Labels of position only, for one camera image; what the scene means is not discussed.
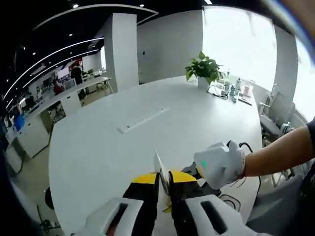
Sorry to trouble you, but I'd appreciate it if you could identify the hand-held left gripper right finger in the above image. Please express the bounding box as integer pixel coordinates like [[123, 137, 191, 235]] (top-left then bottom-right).
[[168, 169, 247, 236]]

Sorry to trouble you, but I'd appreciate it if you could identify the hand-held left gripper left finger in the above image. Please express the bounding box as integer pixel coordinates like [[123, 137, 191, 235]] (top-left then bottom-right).
[[86, 172, 160, 236]]

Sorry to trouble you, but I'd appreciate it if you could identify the white card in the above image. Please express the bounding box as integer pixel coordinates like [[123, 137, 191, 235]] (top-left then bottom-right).
[[154, 149, 173, 214]]

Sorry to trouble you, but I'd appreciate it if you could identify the person's right hand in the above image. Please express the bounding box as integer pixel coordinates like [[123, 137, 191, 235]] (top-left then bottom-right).
[[225, 140, 247, 184]]

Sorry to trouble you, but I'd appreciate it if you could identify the grey mesh chair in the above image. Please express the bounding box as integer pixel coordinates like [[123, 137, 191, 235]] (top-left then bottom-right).
[[246, 172, 315, 236]]

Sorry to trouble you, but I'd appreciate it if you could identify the pink box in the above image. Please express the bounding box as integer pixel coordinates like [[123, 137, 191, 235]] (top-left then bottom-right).
[[242, 83, 254, 98]]

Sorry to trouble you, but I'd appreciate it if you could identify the white office chair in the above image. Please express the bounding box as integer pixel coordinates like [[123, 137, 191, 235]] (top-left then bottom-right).
[[257, 83, 296, 135]]

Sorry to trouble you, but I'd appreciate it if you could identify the potted green plant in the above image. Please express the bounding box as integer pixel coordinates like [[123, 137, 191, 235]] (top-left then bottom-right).
[[185, 51, 224, 89]]

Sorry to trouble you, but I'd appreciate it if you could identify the long white counter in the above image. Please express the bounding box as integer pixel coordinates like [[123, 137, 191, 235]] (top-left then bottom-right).
[[4, 76, 112, 170]]

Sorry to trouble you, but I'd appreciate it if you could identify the blue box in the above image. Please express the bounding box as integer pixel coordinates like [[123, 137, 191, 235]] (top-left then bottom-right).
[[14, 116, 27, 131]]

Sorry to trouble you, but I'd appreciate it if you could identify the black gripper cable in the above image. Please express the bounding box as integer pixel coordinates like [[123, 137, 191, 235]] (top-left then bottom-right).
[[239, 142, 261, 212]]

